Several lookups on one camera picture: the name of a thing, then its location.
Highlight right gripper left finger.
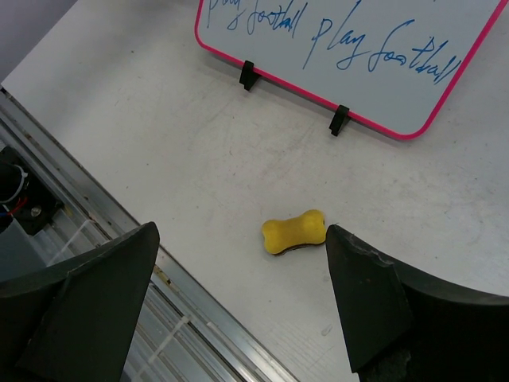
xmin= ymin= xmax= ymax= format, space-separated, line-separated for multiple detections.
xmin=1 ymin=222 xmax=160 ymax=381

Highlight aluminium frame rail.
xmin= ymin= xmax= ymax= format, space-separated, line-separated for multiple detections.
xmin=1 ymin=92 xmax=293 ymax=381

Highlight yellow bone-shaped eraser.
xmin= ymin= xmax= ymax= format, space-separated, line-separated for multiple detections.
xmin=261 ymin=209 xmax=326 ymax=256

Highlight pink framed whiteboard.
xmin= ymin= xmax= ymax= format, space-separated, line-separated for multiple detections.
xmin=194 ymin=1 xmax=507 ymax=139

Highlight wire whiteboard stand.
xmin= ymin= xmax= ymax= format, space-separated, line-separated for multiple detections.
xmin=239 ymin=60 xmax=351 ymax=137

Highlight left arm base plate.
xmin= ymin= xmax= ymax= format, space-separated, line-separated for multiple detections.
xmin=1 ymin=146 xmax=64 ymax=236

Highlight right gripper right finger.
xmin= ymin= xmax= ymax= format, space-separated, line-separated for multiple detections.
xmin=325 ymin=224 xmax=508 ymax=381

